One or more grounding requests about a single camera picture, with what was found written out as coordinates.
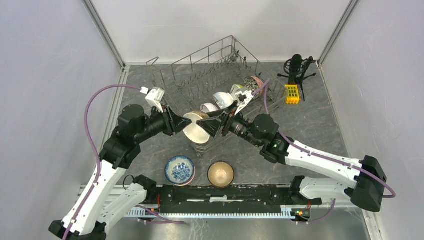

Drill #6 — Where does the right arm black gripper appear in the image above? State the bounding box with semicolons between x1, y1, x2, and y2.
196;101;262;149

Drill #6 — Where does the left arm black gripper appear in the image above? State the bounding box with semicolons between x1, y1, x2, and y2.
135;102;193;142

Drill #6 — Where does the grey wire dish rack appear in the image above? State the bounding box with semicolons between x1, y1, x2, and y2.
146;35;288;159

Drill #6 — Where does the green and white bowl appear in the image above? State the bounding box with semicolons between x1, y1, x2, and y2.
230;84;245;98

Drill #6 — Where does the floral brown patterned bowl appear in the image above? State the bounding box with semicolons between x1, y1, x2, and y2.
243;76;264;92

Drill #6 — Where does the brown rimmed cream bowl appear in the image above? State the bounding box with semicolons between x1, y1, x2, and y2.
207;161;235;188

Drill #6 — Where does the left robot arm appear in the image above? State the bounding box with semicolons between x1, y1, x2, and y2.
48;104;192;240

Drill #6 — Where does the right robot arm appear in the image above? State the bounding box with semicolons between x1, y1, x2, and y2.
196;105;389;213

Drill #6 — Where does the blue floral bowl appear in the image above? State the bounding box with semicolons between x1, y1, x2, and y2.
164;155;195;184

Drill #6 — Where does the yellow block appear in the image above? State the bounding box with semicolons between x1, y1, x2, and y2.
285;84;301;105

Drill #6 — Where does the black microphone on tripod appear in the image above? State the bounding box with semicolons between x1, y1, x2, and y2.
277;54;317;101

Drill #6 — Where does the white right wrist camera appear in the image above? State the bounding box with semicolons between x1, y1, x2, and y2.
234;88;254;115

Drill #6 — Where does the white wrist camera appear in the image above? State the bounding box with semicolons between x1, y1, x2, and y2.
140;87;165;113
234;88;254;115

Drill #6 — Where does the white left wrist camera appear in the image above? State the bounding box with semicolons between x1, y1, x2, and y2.
140;87;165;113

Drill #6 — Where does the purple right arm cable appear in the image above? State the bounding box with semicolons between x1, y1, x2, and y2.
251;78;397;226

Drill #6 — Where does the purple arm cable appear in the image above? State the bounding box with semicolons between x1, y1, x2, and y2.
251;78;397;226
62;84;186;240

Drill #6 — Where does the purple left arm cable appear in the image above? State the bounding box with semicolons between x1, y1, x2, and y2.
62;84;186;240

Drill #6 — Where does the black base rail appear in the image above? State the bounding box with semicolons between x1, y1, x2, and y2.
153;184;323;214

